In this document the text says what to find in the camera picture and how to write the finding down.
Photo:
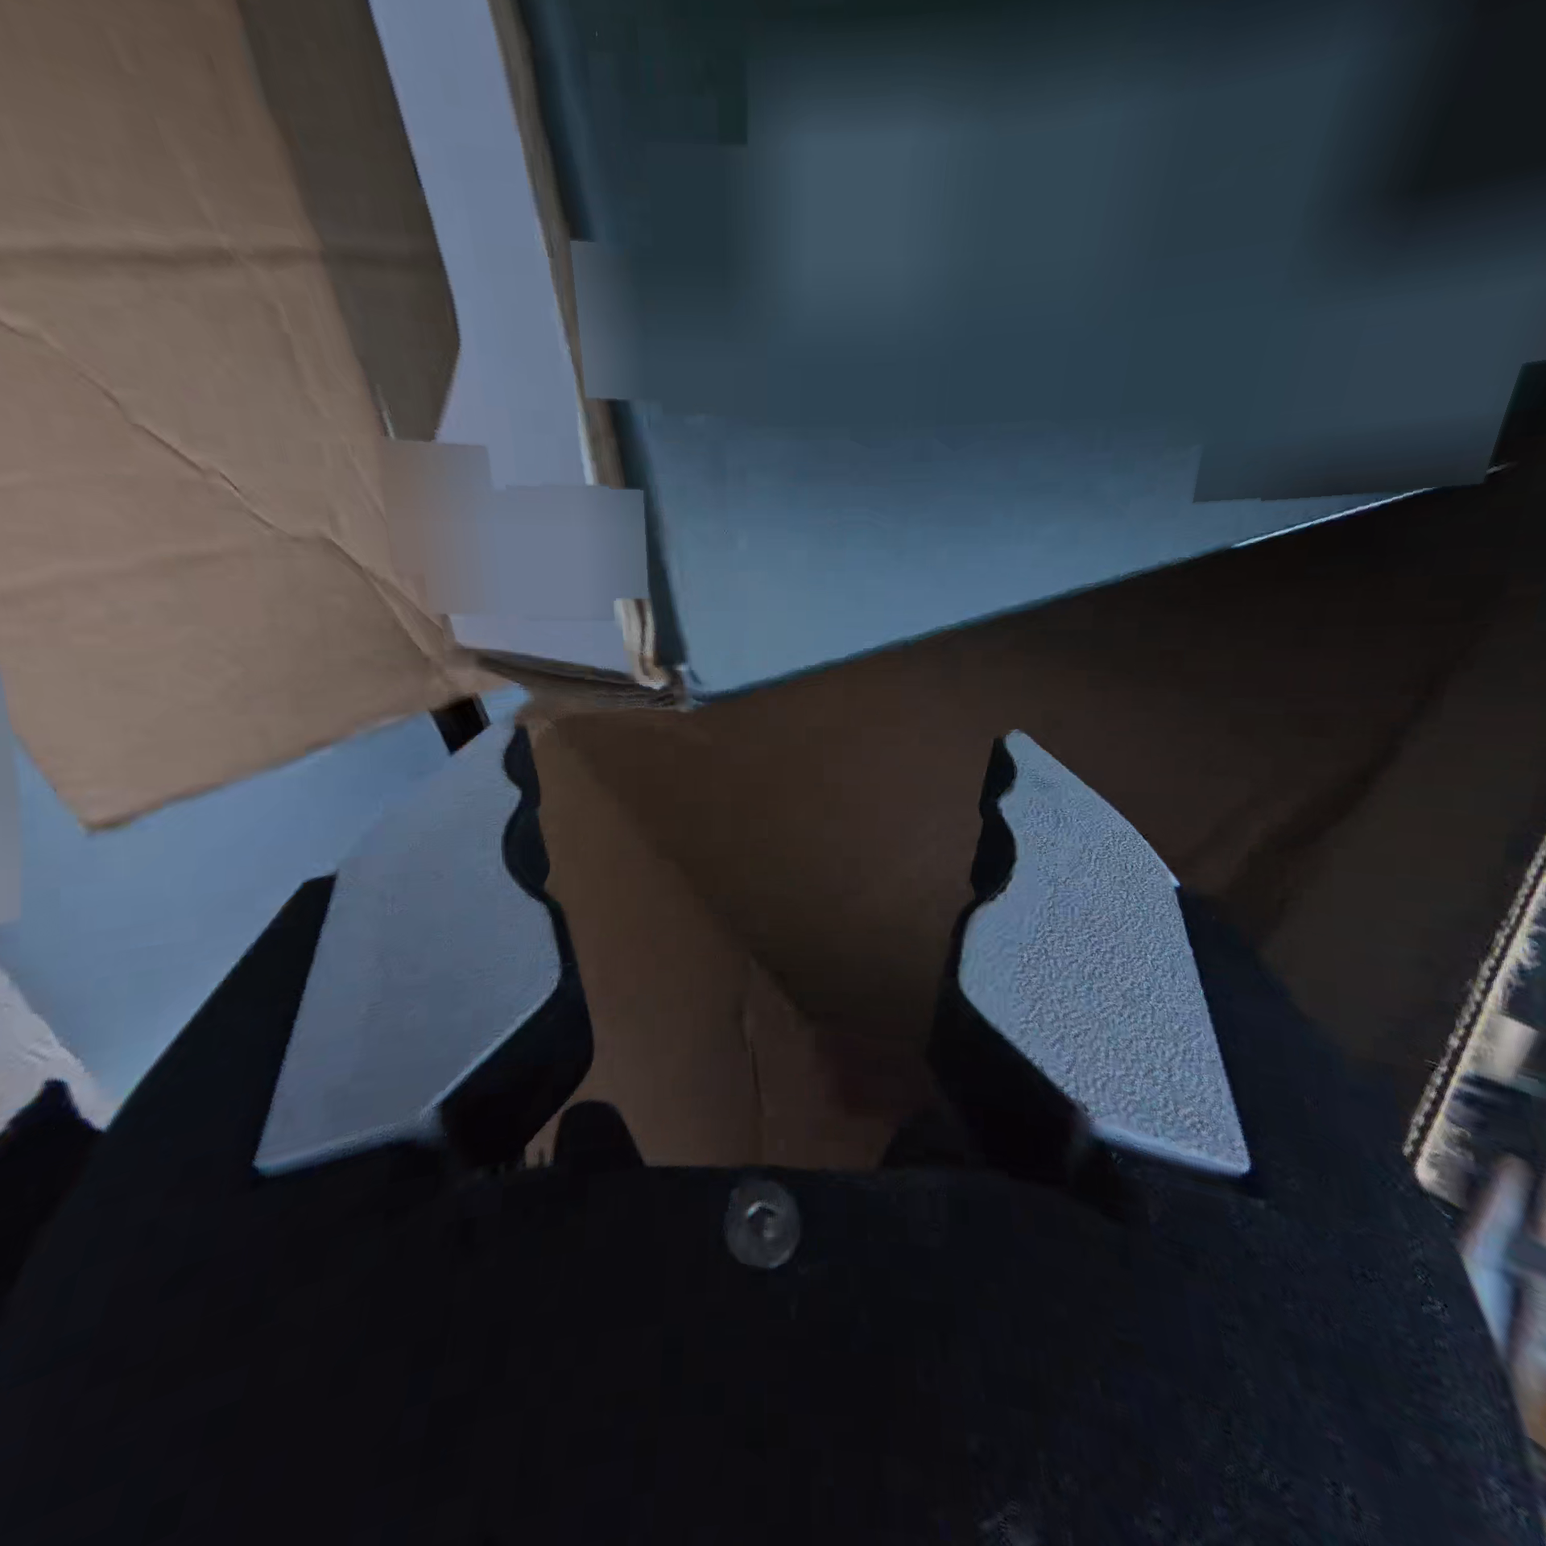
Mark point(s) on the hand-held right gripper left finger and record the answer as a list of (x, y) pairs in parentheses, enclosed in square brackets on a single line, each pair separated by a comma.
[(421, 966)]

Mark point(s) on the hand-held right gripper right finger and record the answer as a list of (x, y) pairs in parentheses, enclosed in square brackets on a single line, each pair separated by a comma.
[(1099, 977)]

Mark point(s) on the large white black product box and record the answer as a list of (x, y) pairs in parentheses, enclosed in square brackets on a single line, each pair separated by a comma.
[(845, 580)]

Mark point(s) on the brown cardboard box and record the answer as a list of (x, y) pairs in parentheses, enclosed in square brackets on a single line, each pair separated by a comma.
[(180, 482)]

